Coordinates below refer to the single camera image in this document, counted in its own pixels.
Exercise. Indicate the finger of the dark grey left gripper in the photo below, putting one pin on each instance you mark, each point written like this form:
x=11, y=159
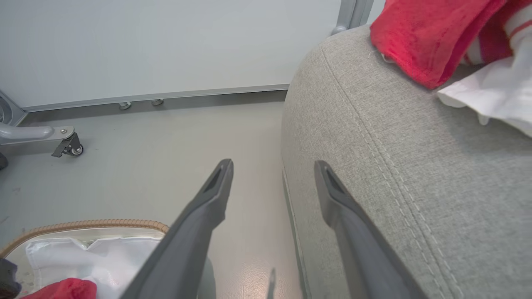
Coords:
x=7, y=280

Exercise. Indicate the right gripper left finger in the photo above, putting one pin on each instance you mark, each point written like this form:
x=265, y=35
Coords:
x=191, y=241

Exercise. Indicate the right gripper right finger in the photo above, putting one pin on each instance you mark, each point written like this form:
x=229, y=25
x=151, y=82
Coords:
x=361, y=249

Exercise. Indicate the white garment with red trim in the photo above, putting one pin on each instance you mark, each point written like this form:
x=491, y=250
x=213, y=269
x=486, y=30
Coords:
x=498, y=91

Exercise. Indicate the plain red garment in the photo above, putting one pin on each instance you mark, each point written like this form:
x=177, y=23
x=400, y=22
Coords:
x=424, y=37

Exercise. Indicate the grey fabric sofa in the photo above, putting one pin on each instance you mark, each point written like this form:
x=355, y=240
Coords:
x=415, y=166

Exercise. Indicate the red jersey with print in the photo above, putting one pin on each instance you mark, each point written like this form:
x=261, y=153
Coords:
x=62, y=290

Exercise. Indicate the white basket liner fabric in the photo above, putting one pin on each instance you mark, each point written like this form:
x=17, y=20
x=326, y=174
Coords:
x=108, y=259

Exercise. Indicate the white basket with brown rim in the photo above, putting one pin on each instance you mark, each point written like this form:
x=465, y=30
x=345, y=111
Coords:
x=83, y=225

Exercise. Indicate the small metal levelling foot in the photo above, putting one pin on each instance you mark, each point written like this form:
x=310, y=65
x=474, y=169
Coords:
x=157, y=101
x=124, y=105

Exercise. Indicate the black caster wheel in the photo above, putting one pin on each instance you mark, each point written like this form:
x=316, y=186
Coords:
x=71, y=147

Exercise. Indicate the grey partition foot bar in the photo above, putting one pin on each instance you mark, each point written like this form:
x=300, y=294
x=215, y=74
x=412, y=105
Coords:
x=29, y=133

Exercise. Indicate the grey curved partition leg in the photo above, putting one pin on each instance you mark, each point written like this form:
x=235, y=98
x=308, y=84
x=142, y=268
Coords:
x=338, y=30

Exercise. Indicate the aluminium partition bottom rail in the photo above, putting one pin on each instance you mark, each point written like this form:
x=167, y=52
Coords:
x=166, y=96

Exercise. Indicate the grey corner partition post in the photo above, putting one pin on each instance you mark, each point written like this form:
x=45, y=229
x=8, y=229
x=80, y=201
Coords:
x=8, y=112

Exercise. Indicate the grey double partition post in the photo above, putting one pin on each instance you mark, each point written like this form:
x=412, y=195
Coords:
x=353, y=12

